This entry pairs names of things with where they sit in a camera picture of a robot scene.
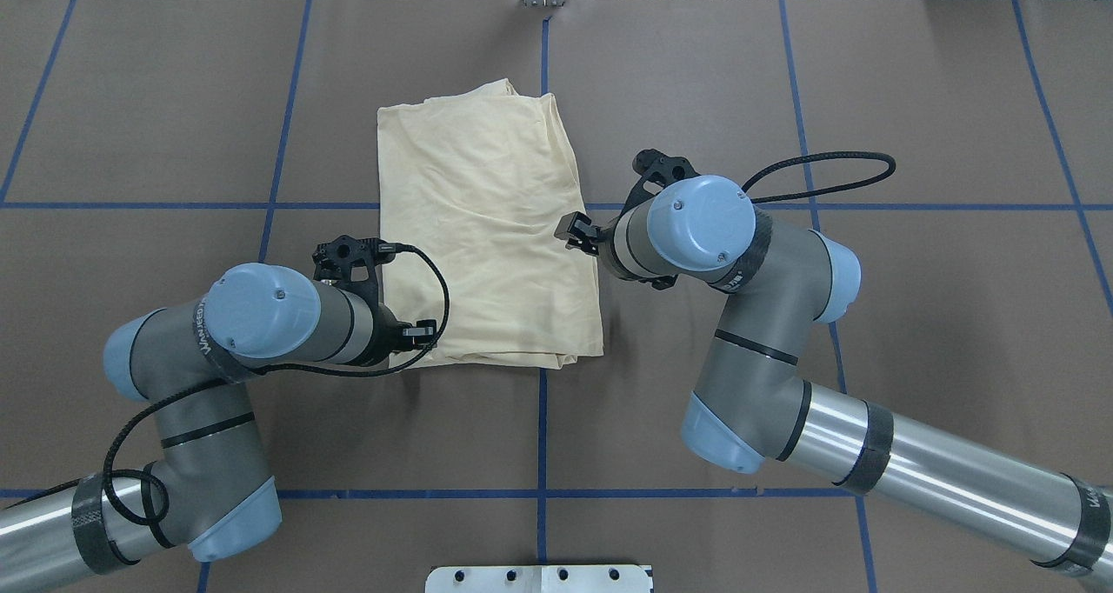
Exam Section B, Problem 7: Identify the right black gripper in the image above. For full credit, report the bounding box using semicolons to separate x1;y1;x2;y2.
554;213;604;255

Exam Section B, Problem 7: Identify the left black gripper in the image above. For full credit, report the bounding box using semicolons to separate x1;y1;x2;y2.
395;319;439;352

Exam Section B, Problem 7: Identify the cream long-sleeve printed shirt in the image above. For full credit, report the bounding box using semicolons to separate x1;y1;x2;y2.
377;79;604;369

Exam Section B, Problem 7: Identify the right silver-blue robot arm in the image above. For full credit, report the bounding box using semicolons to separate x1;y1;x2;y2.
540;178;1110;592

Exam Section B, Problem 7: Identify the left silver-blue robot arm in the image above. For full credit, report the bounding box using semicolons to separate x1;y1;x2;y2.
3;263;449;592

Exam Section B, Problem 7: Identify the brown table cover mat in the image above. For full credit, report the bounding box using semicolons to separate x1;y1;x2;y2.
3;0;1110;592

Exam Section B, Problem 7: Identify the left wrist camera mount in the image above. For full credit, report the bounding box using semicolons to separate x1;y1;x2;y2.
311;234;400;305

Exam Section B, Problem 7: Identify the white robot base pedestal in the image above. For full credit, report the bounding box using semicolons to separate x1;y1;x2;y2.
424;563;654;592

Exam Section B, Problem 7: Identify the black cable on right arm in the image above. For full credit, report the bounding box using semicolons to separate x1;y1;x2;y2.
741;150;897;205

